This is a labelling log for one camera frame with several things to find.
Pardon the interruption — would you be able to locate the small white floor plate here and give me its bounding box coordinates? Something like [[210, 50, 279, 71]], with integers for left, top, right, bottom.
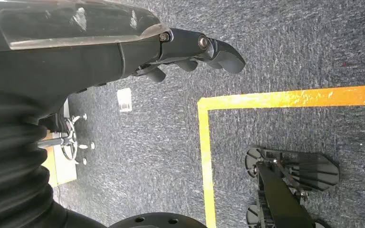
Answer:
[[116, 87, 133, 113]]

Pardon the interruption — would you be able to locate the chrome swivel chair base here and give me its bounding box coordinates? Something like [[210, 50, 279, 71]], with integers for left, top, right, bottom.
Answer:
[[38, 113, 96, 166]]

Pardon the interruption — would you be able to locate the pale wooden furniture panel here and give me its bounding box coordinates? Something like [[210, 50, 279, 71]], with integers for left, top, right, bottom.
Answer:
[[40, 100, 78, 188]]

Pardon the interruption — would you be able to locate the ribbed left robot arm sleeve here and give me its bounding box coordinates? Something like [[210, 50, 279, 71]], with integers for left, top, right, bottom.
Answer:
[[0, 90, 107, 228]]

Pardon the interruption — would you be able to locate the yellow floor tape line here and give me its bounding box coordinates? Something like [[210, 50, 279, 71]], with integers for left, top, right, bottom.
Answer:
[[197, 84, 365, 228]]

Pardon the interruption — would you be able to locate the black round robot flange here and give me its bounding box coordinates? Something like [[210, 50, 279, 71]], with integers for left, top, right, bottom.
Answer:
[[108, 212, 209, 228]]

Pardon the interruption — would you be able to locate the black robot leg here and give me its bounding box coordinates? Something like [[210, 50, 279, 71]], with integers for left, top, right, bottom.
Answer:
[[255, 161, 317, 228]]

